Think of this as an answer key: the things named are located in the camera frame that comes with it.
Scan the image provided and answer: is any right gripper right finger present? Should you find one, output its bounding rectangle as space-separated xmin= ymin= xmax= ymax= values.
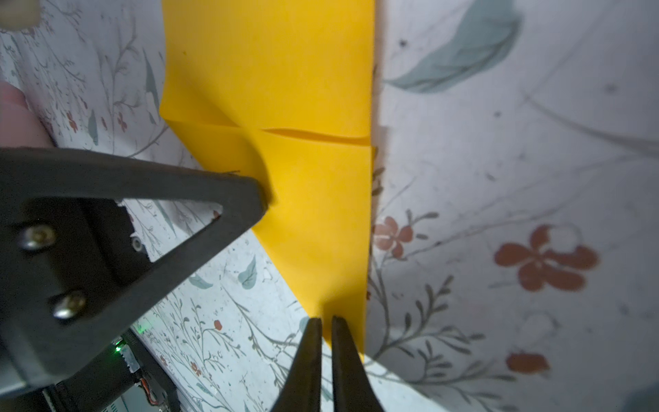
xmin=269 ymin=316 xmax=386 ymax=412

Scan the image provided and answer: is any pink doll red dotted dress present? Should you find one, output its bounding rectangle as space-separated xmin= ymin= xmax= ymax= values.
xmin=1 ymin=81 xmax=55 ymax=149

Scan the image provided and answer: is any yellow square paper sheet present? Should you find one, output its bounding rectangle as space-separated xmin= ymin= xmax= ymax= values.
xmin=160 ymin=1 xmax=375 ymax=350

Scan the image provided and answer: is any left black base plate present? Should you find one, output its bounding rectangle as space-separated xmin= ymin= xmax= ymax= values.
xmin=0 ymin=329 xmax=181 ymax=412

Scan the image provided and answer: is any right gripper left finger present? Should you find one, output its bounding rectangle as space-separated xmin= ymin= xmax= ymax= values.
xmin=1 ymin=148 xmax=267 ymax=398

